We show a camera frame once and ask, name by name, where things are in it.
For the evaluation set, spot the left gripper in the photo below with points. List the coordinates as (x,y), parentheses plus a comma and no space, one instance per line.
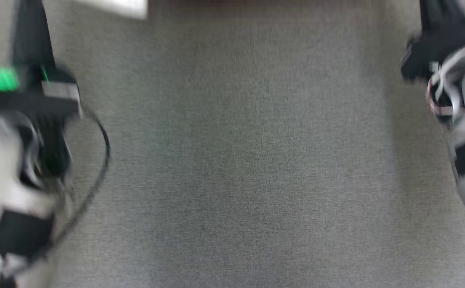
(28,80)

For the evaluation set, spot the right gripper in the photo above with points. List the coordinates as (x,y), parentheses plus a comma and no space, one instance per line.
(424,52)

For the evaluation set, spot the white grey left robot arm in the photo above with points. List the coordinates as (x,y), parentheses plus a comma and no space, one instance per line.
(0,168)

